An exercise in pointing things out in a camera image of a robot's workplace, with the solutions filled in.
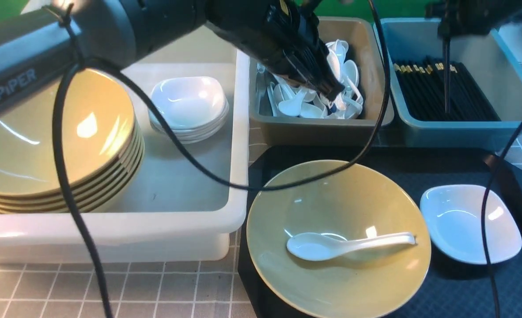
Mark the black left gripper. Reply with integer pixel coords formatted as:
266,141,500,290
206,0,344,101

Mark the white square sauce dish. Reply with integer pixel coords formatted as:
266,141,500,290
419,184,522,265

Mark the grey checkered tablecloth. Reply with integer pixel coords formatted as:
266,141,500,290
0,123,522,318

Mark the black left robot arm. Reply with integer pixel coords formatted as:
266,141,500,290
0,0,344,116

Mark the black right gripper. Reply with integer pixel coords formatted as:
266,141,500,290
425,0,522,38

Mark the stack of yellow bowls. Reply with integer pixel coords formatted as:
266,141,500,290
0,70,145,215

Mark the blue plastic chopstick bin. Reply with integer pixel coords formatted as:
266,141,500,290
381,18,522,151

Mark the pile of white spoons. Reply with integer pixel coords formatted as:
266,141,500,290
257,39,364,119

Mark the black serving tray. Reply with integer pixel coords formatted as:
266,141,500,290
238,146,522,318

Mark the black chopstick pair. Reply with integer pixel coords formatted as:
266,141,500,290
442,38,451,115

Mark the stack of white dishes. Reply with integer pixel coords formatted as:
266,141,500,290
150,76,230,144

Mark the white ceramic soup spoon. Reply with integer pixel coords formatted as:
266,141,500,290
286,232,416,261

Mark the pile of black chopsticks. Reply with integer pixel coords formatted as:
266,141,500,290
393,57,501,121

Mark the yellow noodle bowl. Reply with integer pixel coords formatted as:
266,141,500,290
246,164,432,318

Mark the green backdrop board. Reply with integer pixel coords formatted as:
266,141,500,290
0,0,447,23

